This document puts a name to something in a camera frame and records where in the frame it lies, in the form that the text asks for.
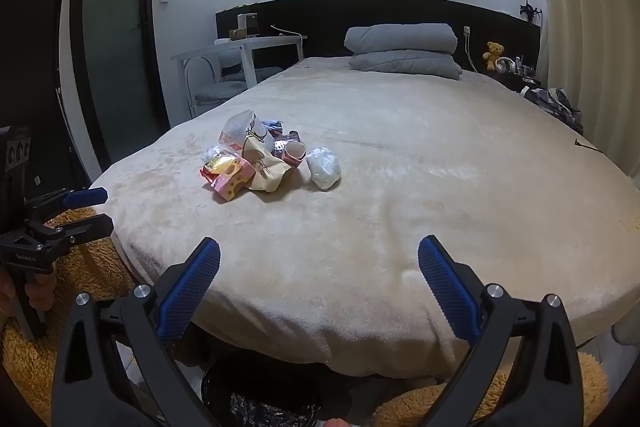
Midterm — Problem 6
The black headboard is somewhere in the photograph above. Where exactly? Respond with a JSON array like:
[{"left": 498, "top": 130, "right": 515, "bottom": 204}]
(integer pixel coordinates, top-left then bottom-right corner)
[{"left": 216, "top": 0, "right": 543, "bottom": 75}]

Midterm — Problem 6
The glass door black frame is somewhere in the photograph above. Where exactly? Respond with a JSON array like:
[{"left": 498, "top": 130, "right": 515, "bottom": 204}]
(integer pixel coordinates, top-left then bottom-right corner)
[{"left": 70, "top": 0, "right": 171, "bottom": 168}]

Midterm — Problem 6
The plaid clothes pile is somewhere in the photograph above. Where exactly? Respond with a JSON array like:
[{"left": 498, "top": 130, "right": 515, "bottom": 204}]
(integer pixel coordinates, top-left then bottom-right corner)
[{"left": 530, "top": 87, "right": 583, "bottom": 125}]

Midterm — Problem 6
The folded grey quilt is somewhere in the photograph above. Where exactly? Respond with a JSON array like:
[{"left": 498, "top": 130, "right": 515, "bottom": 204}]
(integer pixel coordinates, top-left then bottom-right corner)
[{"left": 344, "top": 24, "right": 458, "bottom": 56}]

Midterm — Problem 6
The black wardrobe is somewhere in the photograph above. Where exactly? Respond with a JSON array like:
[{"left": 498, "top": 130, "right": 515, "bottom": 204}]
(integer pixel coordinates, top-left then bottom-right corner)
[{"left": 0, "top": 0, "right": 93, "bottom": 188}]

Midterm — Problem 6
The dark nightstand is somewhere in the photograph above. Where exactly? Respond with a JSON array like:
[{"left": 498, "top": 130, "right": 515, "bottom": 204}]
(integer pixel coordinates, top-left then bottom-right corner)
[{"left": 487, "top": 69, "right": 543, "bottom": 92}]

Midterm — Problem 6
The pink cheese-print box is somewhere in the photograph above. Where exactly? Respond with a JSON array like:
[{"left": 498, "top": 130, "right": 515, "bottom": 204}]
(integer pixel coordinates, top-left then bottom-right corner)
[{"left": 209, "top": 155, "right": 256, "bottom": 201}]

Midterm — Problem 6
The person's left hand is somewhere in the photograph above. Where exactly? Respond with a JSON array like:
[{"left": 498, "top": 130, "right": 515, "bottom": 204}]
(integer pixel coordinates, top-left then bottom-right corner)
[{"left": 0, "top": 269, "right": 57, "bottom": 320}]

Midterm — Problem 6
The white charging cable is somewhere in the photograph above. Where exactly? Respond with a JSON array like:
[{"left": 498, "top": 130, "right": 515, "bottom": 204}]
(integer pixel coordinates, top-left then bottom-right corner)
[{"left": 463, "top": 26, "right": 477, "bottom": 72}]

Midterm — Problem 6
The white table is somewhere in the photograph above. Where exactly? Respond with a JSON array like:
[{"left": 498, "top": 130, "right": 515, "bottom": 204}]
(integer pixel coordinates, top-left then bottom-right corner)
[{"left": 171, "top": 34, "right": 308, "bottom": 118}]

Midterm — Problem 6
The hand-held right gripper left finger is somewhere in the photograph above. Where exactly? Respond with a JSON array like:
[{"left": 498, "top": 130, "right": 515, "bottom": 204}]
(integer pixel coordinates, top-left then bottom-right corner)
[{"left": 51, "top": 237, "right": 222, "bottom": 427}]

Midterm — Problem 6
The pink red paper cup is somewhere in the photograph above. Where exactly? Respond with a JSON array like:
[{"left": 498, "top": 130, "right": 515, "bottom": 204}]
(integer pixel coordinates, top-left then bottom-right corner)
[{"left": 282, "top": 141, "right": 307, "bottom": 168}]

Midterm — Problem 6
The grey pillow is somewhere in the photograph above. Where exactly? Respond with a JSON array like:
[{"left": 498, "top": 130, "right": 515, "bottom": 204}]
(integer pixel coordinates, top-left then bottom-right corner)
[{"left": 348, "top": 50, "right": 463, "bottom": 81}]

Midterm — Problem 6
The yellow snack clear wrapper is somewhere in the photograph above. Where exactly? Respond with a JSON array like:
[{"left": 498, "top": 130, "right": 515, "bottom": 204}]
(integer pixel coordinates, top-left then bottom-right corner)
[{"left": 201, "top": 146, "right": 236, "bottom": 175}]

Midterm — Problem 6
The shaggy yellow rug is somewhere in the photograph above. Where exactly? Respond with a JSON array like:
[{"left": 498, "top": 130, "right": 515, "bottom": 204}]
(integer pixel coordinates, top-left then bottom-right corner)
[{"left": 0, "top": 207, "right": 608, "bottom": 427}]

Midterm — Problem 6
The brown paper bag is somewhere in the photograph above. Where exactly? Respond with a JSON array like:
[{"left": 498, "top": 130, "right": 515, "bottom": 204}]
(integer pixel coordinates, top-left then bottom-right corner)
[{"left": 242, "top": 134, "right": 293, "bottom": 192}]

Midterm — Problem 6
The bed with beige blanket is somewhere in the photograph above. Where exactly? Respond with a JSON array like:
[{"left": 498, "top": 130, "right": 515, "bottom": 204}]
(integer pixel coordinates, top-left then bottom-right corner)
[{"left": 90, "top": 54, "right": 640, "bottom": 380}]

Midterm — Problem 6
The cream curtain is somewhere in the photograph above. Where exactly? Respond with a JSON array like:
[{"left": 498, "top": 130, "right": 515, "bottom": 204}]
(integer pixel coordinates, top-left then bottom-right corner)
[{"left": 525, "top": 0, "right": 640, "bottom": 178}]

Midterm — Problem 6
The yellow teddy bear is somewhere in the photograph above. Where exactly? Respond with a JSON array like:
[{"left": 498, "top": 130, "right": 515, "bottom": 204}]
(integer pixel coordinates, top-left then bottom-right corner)
[{"left": 481, "top": 41, "right": 503, "bottom": 70}]

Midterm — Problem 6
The black trash bin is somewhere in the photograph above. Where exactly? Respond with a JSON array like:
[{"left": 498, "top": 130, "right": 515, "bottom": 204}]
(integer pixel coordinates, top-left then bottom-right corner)
[{"left": 200, "top": 359, "right": 326, "bottom": 427}]

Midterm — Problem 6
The clear plastic bag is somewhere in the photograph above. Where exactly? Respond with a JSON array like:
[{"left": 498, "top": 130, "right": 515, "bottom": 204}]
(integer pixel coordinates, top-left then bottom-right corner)
[{"left": 218, "top": 110, "right": 273, "bottom": 152}]

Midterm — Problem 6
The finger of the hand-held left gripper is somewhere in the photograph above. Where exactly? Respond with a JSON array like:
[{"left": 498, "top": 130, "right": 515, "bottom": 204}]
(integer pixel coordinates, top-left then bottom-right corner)
[
  {"left": 35, "top": 214, "right": 115, "bottom": 253},
  {"left": 30, "top": 188, "right": 109, "bottom": 220}
]

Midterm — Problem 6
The metal chair grey cushion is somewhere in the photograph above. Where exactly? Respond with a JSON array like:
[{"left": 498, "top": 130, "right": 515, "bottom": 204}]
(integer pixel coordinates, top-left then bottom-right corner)
[{"left": 185, "top": 56, "right": 251, "bottom": 118}]

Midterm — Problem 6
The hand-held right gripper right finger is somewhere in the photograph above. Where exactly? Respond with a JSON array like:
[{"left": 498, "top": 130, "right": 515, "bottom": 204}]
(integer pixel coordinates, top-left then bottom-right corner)
[{"left": 417, "top": 235, "right": 583, "bottom": 427}]

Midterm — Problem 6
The white crumpled plastic bag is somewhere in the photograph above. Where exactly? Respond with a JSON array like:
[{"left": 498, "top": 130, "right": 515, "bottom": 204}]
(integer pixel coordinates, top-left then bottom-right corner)
[{"left": 306, "top": 147, "right": 342, "bottom": 191}]

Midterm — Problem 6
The dark brown snack wrapper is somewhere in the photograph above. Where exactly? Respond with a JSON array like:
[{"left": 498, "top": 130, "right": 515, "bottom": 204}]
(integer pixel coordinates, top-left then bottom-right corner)
[{"left": 272, "top": 129, "right": 301, "bottom": 152}]

